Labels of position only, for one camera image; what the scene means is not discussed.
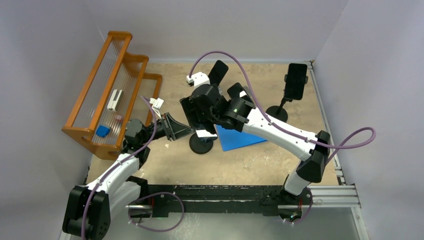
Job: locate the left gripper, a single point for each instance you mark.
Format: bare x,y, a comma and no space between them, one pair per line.
174,129

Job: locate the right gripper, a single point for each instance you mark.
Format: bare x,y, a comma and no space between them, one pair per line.
189,106

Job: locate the black round-base phone stand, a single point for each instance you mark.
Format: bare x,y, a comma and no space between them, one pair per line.
199,146

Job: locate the black smartphone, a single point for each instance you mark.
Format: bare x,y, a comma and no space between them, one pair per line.
205,130

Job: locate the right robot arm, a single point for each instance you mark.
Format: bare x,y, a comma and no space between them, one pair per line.
305,145

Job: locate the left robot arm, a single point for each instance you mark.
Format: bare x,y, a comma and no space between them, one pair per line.
90,208

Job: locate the black phone on white stand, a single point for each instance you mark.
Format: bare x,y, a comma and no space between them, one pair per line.
217,73

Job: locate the black phone on wooden stand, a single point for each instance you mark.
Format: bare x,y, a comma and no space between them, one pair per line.
235,90

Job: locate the tall black phone stand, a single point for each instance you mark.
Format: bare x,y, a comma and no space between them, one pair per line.
279,112

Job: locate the black phone on tall stand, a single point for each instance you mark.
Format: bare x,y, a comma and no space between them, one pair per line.
295,81

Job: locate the blue mat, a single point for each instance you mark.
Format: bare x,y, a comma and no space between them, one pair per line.
232,139

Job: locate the small pink-capped bottle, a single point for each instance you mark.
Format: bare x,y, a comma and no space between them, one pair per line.
118,117

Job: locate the white rectangular device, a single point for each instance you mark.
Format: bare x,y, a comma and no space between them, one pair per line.
114,100

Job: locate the blue small block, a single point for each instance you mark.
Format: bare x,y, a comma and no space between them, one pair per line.
102,131

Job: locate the orange wooden rack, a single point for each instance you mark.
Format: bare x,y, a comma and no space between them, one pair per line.
114,69

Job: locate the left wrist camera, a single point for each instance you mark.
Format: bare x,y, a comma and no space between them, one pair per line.
156,104

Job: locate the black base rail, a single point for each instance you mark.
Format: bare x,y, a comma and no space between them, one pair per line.
159,200

